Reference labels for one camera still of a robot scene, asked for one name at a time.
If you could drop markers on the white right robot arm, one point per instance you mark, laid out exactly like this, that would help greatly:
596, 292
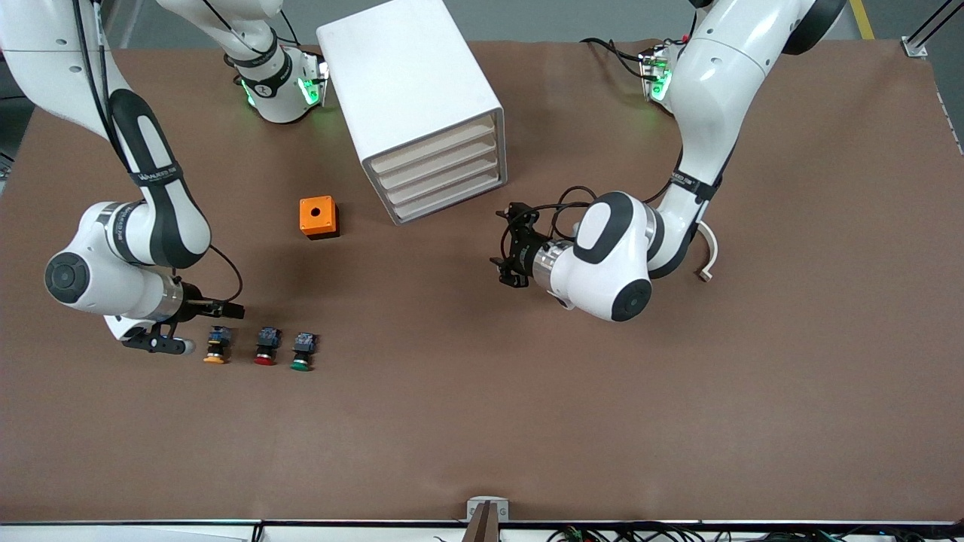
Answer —
162, 218

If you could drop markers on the yellow push button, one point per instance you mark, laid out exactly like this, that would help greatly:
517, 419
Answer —
218, 345

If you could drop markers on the brown angled bar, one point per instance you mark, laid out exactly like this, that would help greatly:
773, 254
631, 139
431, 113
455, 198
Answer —
482, 527

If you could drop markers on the white curved plastic clamp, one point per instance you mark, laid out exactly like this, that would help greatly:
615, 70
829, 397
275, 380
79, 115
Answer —
713, 252

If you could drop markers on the grey table edge bracket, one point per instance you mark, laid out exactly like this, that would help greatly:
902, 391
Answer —
488, 503

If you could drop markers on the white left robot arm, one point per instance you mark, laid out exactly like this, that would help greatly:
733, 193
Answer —
715, 75

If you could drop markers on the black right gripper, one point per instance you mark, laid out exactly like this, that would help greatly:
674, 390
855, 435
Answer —
197, 303

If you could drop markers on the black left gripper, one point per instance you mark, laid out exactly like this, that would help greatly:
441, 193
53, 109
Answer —
523, 254

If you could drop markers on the aluminium corner bracket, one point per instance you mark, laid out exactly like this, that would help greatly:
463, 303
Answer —
915, 47

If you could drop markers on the green push button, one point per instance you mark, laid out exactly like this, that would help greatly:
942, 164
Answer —
303, 351

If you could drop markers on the orange button box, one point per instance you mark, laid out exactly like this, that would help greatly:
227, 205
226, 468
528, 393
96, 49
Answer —
316, 214

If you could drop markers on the red push button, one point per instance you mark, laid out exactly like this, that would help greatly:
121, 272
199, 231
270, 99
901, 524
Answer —
266, 346

